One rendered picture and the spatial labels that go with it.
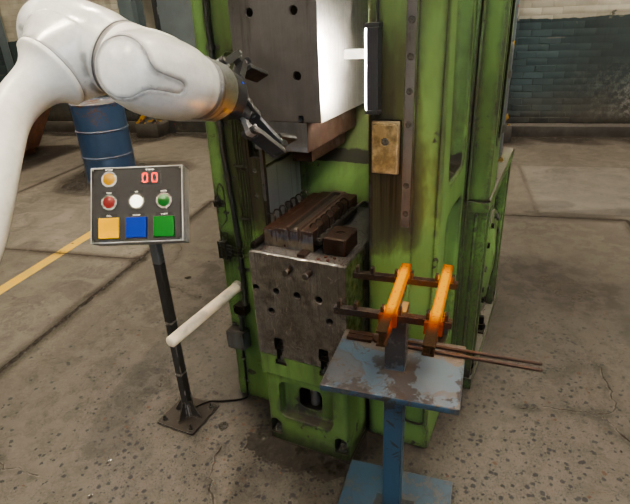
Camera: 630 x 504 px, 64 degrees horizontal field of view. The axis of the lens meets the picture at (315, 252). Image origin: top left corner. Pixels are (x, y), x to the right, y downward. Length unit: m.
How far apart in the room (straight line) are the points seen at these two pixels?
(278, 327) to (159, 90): 1.39
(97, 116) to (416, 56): 4.86
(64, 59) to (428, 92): 1.13
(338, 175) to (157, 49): 1.58
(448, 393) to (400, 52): 1.00
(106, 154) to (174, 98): 5.54
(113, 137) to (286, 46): 4.70
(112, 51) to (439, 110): 1.15
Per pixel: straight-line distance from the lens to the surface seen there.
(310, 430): 2.21
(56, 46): 0.76
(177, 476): 2.31
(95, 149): 6.22
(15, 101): 0.75
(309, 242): 1.76
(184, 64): 0.68
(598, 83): 7.72
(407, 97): 1.65
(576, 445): 2.50
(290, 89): 1.63
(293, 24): 1.61
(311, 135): 1.66
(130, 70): 0.65
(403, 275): 1.51
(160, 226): 1.89
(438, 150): 1.66
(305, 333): 1.89
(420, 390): 1.52
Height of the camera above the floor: 1.68
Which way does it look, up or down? 25 degrees down
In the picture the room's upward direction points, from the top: 3 degrees counter-clockwise
